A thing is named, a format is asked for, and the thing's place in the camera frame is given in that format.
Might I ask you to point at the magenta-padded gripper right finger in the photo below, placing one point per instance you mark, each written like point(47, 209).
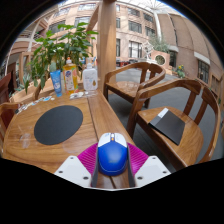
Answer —
point(151, 170)

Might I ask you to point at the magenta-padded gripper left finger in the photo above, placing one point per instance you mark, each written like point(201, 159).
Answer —
point(71, 170)

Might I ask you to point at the blue and white computer mouse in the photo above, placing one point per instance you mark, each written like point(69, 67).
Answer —
point(112, 158)

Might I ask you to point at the round dark grey mouse pad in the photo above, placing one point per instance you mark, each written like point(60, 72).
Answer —
point(58, 125)

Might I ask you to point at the wooden armchair with notebook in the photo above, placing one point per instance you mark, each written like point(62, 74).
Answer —
point(186, 146)

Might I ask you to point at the small clear plastic packet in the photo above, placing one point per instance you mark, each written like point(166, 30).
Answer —
point(77, 95)

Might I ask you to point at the empty wooden armchair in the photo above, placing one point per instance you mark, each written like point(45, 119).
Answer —
point(123, 87)

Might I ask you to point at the wooden chair behind plant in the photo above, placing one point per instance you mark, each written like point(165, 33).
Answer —
point(37, 89)

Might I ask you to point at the blue squeeze tube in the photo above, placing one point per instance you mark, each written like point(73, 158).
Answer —
point(56, 83)

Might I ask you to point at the long wooden planter box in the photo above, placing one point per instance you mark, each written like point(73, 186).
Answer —
point(23, 95)

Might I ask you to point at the yellow dish soap bottle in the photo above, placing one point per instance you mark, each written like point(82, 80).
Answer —
point(70, 78)

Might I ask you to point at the white pump dispenser bottle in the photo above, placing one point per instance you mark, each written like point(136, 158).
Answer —
point(90, 79)

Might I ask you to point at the yellow flowering plant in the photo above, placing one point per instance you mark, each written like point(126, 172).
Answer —
point(180, 71)

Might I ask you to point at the dark red wooden lectern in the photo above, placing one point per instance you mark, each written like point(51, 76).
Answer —
point(4, 88)

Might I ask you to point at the brick planter with round medallion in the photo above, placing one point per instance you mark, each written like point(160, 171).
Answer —
point(160, 60)

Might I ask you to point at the white stone statue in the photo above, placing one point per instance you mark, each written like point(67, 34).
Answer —
point(148, 50)

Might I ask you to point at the large potted green plant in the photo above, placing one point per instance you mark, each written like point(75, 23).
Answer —
point(53, 50)

